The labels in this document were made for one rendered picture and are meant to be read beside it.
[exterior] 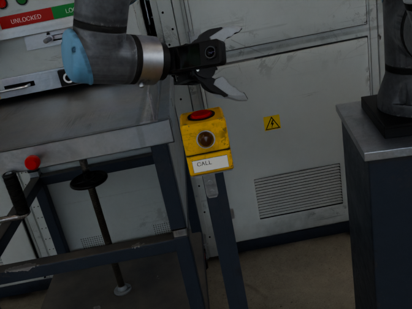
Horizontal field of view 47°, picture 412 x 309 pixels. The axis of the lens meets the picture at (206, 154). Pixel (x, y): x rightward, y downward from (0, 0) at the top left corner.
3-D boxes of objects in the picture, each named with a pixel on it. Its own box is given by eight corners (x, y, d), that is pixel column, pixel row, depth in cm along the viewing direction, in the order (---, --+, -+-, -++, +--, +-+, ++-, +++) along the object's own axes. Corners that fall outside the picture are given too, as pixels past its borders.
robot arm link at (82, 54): (75, 30, 74) (70, 91, 78) (147, 36, 81) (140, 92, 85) (59, 19, 82) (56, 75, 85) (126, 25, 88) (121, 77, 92)
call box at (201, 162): (234, 170, 85) (225, 117, 81) (190, 179, 85) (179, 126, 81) (229, 154, 92) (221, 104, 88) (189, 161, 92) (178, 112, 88)
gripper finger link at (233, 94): (234, 102, 102) (203, 76, 98) (251, 97, 97) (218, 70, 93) (228, 113, 101) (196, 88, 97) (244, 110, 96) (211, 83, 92)
